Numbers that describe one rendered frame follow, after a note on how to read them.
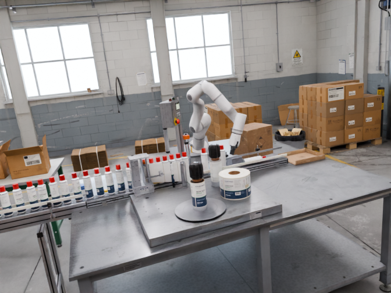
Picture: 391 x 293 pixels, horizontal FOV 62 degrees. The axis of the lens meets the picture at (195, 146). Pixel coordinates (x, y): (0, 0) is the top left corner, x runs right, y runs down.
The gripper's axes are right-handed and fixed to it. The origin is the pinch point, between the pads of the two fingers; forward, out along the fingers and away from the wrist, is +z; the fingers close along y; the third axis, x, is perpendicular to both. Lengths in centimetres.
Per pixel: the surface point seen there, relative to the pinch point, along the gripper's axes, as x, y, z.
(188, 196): -43, 36, 31
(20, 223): -141, 5, 72
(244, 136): 19.7, -21.0, -12.8
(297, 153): 73, -13, -9
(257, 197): -8, 62, 18
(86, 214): -103, 16, 58
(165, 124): -58, -3, -11
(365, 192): 56, 81, -1
